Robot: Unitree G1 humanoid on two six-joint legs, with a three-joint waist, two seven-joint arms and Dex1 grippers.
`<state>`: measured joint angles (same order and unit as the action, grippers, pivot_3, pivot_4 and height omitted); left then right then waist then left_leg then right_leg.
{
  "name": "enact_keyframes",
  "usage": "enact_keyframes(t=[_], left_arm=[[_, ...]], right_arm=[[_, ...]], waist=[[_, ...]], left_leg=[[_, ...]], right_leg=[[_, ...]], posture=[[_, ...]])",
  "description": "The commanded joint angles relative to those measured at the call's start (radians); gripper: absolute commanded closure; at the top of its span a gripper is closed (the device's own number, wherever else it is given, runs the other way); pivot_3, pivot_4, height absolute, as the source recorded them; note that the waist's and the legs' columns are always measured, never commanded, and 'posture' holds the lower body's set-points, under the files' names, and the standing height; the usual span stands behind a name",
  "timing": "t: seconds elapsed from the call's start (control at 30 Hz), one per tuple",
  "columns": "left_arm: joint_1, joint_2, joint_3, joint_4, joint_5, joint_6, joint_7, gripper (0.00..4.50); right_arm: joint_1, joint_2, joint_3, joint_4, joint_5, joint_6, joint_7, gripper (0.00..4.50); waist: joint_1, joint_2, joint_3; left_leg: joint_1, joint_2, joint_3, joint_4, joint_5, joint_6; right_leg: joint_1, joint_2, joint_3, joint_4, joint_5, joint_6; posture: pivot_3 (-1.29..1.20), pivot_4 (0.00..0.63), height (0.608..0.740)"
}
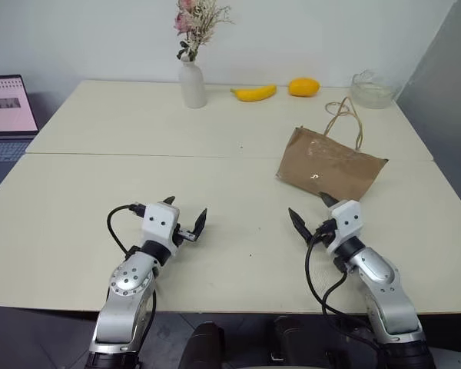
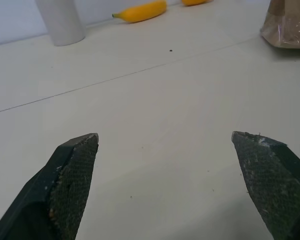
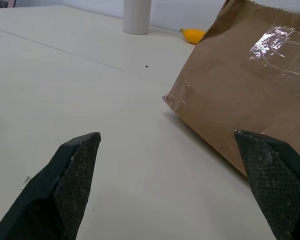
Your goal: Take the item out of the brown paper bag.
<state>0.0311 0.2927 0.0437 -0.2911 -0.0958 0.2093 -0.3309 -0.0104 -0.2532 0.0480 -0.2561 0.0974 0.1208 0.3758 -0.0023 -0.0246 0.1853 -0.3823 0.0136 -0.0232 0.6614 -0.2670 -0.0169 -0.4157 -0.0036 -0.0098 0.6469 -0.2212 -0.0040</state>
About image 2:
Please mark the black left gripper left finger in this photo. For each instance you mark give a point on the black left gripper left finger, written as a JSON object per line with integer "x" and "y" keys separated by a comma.
{"x": 52, "y": 195}

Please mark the white cylinder post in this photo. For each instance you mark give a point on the white cylinder post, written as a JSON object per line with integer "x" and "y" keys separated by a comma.
{"x": 62, "y": 22}

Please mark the yellow banana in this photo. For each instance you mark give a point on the yellow banana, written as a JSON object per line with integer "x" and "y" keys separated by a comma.
{"x": 193, "y": 2}
{"x": 140, "y": 12}

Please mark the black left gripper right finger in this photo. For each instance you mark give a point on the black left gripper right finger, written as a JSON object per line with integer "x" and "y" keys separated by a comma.
{"x": 272, "y": 190}

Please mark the brown paper bag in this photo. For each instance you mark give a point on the brown paper bag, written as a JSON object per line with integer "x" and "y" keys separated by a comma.
{"x": 287, "y": 25}

